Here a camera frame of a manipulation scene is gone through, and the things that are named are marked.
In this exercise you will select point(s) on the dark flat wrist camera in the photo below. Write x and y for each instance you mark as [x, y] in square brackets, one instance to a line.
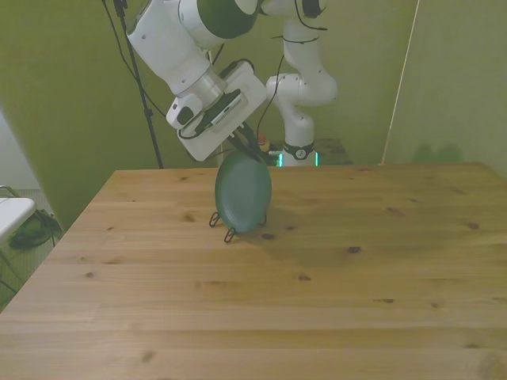
[226, 109]

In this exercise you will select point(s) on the black tripod stand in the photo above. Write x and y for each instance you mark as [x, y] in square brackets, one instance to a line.
[152, 126]

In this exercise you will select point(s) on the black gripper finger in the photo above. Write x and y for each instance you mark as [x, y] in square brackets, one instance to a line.
[253, 144]
[241, 145]

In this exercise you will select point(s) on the dark bag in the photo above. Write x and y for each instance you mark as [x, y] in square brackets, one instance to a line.
[33, 233]

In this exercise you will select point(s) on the yellow emergency stop button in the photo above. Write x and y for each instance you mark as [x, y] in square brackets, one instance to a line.
[264, 143]

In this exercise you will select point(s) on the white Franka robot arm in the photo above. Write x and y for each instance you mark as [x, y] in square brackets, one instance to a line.
[166, 51]

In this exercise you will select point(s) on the green round plate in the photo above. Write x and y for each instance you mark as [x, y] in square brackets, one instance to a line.
[242, 192]

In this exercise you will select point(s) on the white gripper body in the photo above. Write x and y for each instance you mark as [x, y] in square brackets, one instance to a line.
[222, 136]

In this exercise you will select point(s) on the white folding table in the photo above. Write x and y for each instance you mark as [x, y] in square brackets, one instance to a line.
[14, 211]

